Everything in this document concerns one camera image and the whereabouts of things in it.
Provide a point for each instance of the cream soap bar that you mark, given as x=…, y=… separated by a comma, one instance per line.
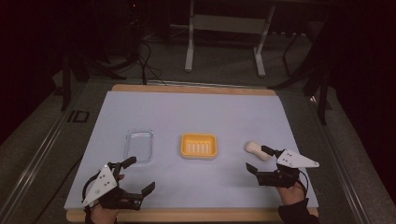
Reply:
x=257, y=150

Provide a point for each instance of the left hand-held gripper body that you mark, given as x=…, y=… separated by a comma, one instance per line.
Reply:
x=104, y=184

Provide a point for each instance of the light blue table mat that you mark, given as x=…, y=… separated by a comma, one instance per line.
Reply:
x=186, y=115

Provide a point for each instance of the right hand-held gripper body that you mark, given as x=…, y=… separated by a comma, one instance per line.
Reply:
x=295, y=160

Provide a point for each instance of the clear plastic container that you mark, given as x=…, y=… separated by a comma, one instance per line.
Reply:
x=138, y=145

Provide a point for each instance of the metal floor rail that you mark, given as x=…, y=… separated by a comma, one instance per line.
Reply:
x=34, y=163
x=339, y=161

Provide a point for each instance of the black metal stand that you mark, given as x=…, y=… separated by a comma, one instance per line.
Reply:
x=322, y=90

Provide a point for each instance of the yellow soap dish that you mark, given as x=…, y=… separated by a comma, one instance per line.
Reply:
x=198, y=145

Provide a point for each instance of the black floor bracket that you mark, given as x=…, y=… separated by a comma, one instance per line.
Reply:
x=78, y=116

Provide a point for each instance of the white metal stand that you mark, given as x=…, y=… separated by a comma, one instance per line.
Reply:
x=229, y=24

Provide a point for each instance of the person's left hand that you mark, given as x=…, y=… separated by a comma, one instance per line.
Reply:
x=104, y=215

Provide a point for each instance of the person's right hand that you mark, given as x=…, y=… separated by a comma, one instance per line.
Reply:
x=291, y=194

